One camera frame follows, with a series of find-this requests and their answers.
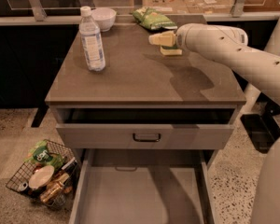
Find green and yellow sponge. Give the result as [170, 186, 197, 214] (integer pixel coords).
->
[161, 46, 182, 56]

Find grey drawer cabinet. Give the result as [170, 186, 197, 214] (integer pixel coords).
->
[44, 14, 247, 224]

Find brown snack packets in basket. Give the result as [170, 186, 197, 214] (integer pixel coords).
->
[38, 158, 78, 205]

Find green chip bag in basket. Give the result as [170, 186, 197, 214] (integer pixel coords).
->
[24, 140, 63, 170]

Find grey drawer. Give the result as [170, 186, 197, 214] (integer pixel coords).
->
[57, 108, 233, 149]
[69, 149, 218, 224]

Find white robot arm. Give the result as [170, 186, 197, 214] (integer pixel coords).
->
[148, 23, 280, 224]

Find silver can in basket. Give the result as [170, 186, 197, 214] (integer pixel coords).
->
[18, 182, 29, 193]

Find black wire basket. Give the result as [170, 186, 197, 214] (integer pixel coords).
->
[6, 139, 79, 210]

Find white bowl in basket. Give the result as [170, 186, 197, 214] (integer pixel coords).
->
[29, 165, 54, 189]

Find grey middle drawer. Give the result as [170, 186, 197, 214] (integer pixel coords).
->
[69, 149, 218, 224]

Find green snack bag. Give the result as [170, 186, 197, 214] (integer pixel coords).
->
[133, 7, 177, 31]

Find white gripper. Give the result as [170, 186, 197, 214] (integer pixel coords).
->
[148, 23, 207, 52]

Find grey top drawer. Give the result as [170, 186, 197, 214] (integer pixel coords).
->
[57, 108, 233, 149]

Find clear plastic water bottle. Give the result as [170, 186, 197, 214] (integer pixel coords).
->
[79, 7, 105, 72]

